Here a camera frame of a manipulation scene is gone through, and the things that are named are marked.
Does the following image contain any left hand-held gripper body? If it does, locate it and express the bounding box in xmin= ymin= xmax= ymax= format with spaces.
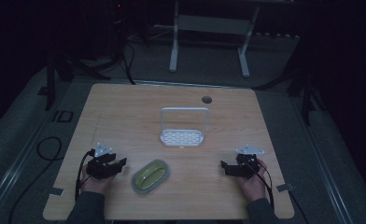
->
xmin=86 ymin=142 xmax=118 ymax=180

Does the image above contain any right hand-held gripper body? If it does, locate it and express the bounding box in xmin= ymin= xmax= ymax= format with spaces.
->
xmin=231 ymin=144 xmax=266 ymax=180

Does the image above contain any person's left hand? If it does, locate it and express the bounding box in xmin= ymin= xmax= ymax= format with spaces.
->
xmin=79 ymin=163 xmax=117 ymax=196

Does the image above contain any person's right hand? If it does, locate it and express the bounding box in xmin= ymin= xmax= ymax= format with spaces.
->
xmin=236 ymin=160 xmax=268 ymax=203

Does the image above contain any grey soap dish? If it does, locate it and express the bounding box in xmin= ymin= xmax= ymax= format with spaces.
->
xmin=131 ymin=158 xmax=172 ymax=196

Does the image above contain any yellow soap bar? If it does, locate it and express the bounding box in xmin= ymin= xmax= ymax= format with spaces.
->
xmin=136 ymin=161 xmax=167 ymax=189

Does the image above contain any black stand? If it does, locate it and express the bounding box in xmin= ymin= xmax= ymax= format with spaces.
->
xmin=36 ymin=52 xmax=112 ymax=112
xmin=254 ymin=55 xmax=327 ymax=127

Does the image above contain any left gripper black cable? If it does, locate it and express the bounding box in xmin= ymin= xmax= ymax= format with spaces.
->
xmin=74 ymin=148 xmax=96 ymax=203

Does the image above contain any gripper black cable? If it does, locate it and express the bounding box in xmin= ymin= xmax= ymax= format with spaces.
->
xmin=249 ymin=159 xmax=276 ymax=211
xmin=74 ymin=148 xmax=96 ymax=203

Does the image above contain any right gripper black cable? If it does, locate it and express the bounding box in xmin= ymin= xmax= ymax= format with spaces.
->
xmin=249 ymin=159 xmax=276 ymax=211

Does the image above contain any white drain rack with handle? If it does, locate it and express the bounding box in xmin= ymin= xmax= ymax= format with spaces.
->
xmin=159 ymin=106 xmax=210 ymax=148

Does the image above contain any black floor cable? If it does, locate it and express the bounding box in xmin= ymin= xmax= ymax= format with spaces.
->
xmin=7 ymin=135 xmax=63 ymax=224

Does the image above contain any black hanging cable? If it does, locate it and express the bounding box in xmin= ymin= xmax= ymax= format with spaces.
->
xmin=120 ymin=40 xmax=138 ymax=86

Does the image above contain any white metal desk frame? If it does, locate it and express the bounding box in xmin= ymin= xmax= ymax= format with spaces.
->
xmin=168 ymin=0 xmax=261 ymax=78

